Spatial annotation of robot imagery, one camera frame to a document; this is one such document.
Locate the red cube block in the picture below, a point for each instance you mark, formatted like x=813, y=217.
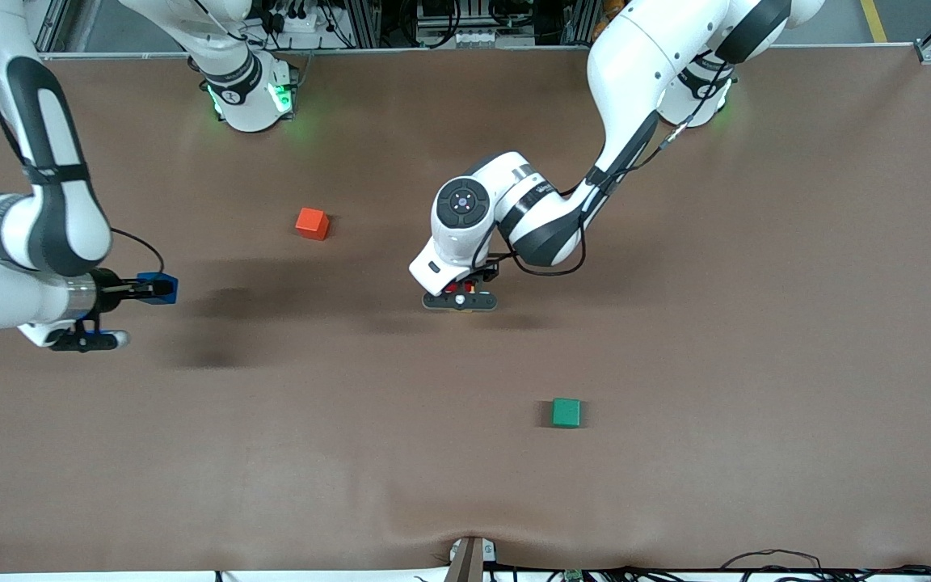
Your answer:
x=451, y=287

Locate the blue cube block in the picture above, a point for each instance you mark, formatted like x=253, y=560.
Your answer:
x=160, y=300

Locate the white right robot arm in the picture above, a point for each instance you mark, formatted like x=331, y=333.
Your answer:
x=69, y=226

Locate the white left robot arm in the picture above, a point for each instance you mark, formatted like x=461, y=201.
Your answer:
x=643, y=65

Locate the orange cube block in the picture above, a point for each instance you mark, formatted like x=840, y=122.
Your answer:
x=312, y=224

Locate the green cube block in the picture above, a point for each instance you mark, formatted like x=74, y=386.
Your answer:
x=566, y=413

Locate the brown table cover mat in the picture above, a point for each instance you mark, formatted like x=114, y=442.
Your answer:
x=352, y=444

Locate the aluminium equipment rack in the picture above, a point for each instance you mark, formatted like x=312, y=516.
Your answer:
x=441, y=12

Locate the bag of orange lumps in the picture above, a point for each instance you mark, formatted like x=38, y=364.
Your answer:
x=612, y=8

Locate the yellow floor tape strip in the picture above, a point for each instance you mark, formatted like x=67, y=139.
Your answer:
x=874, y=20

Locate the camera mount post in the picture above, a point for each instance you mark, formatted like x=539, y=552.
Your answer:
x=469, y=562

